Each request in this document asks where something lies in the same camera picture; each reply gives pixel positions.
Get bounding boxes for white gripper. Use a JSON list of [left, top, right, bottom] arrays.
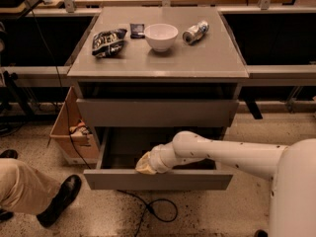
[[135, 143, 180, 175]]

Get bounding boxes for grey drawer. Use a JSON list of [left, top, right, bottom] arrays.
[[84, 127, 233, 191], [76, 99, 239, 127]]

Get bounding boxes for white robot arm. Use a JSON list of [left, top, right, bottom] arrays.
[[135, 131, 316, 237]]

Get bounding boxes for grey top drawer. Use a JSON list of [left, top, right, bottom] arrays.
[[76, 99, 239, 127]]

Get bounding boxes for grey drawer cabinet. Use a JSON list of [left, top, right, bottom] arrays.
[[68, 7, 248, 143]]

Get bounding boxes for cardboard box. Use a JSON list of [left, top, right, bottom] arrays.
[[50, 88, 99, 164]]

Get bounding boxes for black leather shoe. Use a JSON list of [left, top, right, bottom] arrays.
[[37, 175, 82, 228]]

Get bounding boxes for person leg khaki trousers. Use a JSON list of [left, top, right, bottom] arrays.
[[0, 158, 61, 215]]

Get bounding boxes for dark chip bag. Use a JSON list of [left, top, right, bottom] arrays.
[[92, 29, 127, 58]]

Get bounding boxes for white bowl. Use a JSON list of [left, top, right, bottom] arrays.
[[144, 24, 179, 52]]

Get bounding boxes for small dark blue packet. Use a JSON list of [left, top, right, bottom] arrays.
[[130, 24, 145, 39]]

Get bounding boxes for crushed silver can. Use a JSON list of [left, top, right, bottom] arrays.
[[183, 20, 209, 45]]

